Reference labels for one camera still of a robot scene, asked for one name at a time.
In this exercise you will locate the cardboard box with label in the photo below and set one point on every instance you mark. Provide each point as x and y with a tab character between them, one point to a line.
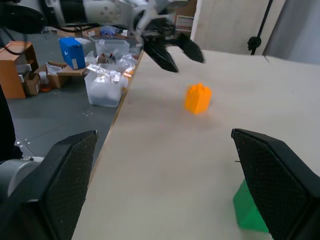
185	22

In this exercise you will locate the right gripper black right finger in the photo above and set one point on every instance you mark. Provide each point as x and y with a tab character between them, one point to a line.
280	190

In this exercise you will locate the silver robot body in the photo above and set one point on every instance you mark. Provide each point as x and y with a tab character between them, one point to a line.
17	175

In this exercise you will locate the large clear plastic bin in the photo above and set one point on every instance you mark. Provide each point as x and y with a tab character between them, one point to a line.
105	90

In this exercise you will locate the orange toy brick cube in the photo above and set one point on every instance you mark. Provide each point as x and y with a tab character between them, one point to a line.
198	98

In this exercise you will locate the small clear plastic bin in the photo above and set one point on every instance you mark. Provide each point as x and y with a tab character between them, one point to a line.
112	47

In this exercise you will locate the flat open cardboard box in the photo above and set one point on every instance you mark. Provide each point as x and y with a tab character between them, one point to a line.
62	72

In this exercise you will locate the blue cardboard box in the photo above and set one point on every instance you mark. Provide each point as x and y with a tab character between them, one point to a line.
72	52

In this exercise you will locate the small brown cardboard box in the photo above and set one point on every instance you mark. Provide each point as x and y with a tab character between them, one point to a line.
32	85

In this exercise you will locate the black rounded housing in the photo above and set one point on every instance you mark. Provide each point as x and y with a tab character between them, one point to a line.
20	18

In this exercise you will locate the light wooden board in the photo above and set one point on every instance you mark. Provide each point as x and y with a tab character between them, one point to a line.
225	25

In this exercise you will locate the orange wooden cabinet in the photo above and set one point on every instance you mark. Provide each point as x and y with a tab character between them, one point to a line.
11	72

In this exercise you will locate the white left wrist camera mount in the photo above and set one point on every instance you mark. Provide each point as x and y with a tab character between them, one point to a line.
147	13

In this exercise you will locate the bottle with orange liquid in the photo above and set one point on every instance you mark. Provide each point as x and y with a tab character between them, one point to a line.
45	83

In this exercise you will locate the green toy brick cube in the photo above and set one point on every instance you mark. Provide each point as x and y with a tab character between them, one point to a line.
246	212

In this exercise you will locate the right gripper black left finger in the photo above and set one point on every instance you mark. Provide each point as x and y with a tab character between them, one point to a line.
57	190

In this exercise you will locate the black clamp stand pole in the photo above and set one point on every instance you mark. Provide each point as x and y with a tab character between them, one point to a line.
255	42

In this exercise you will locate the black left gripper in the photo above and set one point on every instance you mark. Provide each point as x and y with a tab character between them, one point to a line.
160	28

